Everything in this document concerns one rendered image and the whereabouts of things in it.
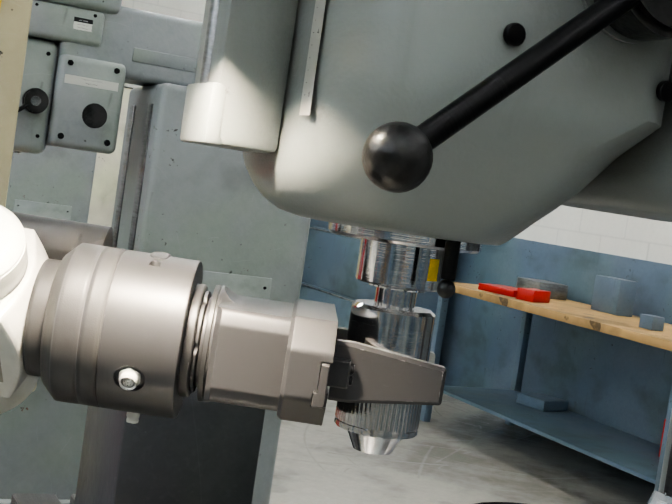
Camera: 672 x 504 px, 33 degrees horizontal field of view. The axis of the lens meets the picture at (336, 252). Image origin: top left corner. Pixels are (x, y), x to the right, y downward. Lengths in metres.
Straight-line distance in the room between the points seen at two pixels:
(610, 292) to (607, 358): 0.61
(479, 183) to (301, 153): 0.09
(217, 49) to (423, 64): 0.11
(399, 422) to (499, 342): 7.17
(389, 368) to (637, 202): 0.16
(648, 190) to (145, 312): 0.27
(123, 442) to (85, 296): 0.37
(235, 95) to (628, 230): 6.36
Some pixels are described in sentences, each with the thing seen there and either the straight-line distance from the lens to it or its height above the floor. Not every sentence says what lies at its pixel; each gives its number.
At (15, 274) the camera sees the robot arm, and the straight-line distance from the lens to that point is 0.60.
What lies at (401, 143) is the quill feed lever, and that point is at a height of 1.35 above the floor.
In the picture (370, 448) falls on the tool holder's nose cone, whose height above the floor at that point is 1.19.
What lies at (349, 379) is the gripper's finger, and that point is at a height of 1.23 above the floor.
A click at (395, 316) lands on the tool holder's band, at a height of 1.26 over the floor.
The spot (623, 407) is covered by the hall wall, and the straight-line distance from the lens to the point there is 6.78.
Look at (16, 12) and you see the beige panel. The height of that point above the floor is 1.58.
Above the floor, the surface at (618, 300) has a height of 0.97.
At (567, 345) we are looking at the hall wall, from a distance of 7.20.
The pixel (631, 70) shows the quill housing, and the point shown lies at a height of 1.41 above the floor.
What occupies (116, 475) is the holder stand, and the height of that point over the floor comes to 1.07.
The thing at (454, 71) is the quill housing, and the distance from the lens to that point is 0.52.
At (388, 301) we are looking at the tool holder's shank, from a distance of 0.61.
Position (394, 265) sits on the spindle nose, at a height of 1.29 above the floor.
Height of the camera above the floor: 1.33
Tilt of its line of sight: 3 degrees down
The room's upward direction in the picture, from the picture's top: 8 degrees clockwise
